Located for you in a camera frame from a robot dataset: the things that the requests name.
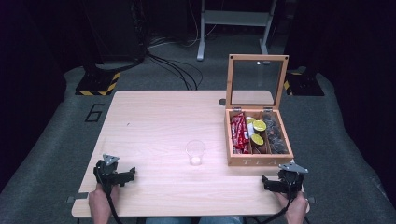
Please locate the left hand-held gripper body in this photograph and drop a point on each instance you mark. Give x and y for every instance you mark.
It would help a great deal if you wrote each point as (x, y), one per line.
(107, 174)

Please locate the person's right hand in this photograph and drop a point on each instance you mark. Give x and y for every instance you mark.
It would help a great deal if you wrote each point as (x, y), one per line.
(295, 207)

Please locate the clear plastic cup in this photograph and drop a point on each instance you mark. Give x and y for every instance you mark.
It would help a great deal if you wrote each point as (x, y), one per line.
(195, 154)

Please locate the bundle of red sachets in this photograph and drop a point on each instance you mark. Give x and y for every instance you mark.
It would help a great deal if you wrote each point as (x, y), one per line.
(239, 132)

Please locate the person's blue jeans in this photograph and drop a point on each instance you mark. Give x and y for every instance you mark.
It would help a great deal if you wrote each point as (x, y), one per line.
(194, 220)

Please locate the wooden box with glass lid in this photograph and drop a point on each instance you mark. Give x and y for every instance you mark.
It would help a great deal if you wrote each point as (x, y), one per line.
(260, 160)

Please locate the dark cabinet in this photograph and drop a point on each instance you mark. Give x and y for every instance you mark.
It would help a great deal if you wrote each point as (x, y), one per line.
(112, 28)

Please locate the white sachets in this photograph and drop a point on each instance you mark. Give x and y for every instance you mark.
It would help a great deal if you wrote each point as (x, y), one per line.
(250, 129)

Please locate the yellow-lidded capsule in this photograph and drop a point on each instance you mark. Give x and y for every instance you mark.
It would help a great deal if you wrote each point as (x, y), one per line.
(257, 139)
(259, 125)

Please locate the person's left hand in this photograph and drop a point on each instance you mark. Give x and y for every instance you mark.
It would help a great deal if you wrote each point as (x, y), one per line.
(99, 200)

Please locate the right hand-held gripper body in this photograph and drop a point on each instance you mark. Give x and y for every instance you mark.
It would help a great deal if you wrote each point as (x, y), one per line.
(289, 180)

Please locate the black stand base striped edge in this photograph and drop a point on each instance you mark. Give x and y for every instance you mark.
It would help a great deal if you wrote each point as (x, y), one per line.
(303, 84)
(98, 84)

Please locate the grey table bracket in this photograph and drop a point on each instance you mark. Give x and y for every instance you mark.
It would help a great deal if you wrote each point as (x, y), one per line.
(77, 196)
(310, 200)

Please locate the pile of dark packets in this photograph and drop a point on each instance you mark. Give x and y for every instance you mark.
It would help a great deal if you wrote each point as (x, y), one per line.
(276, 133)

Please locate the white metal stand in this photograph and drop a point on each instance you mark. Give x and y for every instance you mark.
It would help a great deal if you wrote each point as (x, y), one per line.
(236, 18)

